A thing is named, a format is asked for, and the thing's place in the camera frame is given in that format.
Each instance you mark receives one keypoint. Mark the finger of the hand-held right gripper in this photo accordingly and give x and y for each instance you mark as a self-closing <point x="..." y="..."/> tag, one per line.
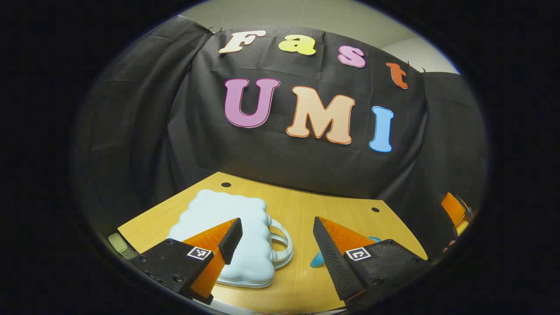
<point x="454" y="210"/>

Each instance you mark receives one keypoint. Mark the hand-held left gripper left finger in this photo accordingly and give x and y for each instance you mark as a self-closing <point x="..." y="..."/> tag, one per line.
<point x="232" y="238"/>

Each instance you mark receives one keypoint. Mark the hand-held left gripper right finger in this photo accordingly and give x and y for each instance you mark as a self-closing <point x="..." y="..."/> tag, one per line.
<point x="334" y="262"/>

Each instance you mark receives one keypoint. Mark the blue skin care bottle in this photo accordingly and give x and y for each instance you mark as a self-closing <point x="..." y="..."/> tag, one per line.
<point x="316" y="260"/>

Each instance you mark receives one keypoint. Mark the light blue suitcase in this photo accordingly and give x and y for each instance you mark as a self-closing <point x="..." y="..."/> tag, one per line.
<point x="210" y="214"/>

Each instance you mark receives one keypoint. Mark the pale green bin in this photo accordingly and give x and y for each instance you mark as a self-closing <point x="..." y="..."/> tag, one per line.
<point x="119" y="244"/>

